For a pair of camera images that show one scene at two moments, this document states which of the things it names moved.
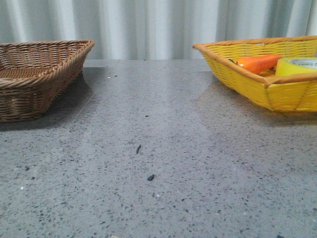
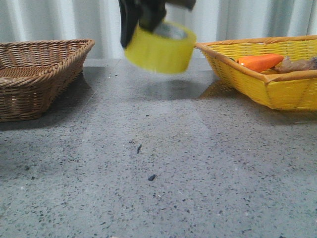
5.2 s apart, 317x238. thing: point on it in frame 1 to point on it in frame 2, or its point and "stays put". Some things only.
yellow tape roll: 296,65 to 147,52
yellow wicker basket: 293,92 stays put
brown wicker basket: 33,74 stays put
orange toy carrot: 259,63 stays put
